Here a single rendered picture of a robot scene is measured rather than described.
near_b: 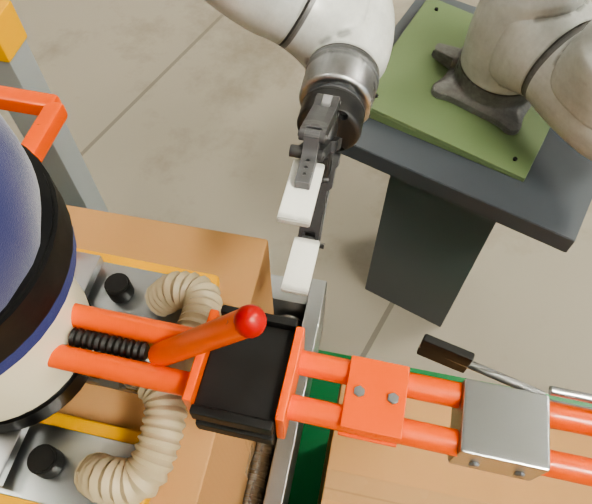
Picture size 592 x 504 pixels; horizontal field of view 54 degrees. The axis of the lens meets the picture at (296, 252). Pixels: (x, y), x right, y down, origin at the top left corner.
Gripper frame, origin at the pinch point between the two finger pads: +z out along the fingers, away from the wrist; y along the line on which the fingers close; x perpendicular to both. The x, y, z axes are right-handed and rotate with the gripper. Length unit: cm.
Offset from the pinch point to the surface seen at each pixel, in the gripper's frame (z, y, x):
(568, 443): -4, 54, -47
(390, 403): 14.0, -2.7, -11.1
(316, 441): -7, 108, -4
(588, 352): -49, 108, -75
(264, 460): 10, 53, 3
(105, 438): 19.9, 9.1, 14.9
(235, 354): 12.8, -3.0, 2.4
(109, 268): 1.6, 9.1, 22.0
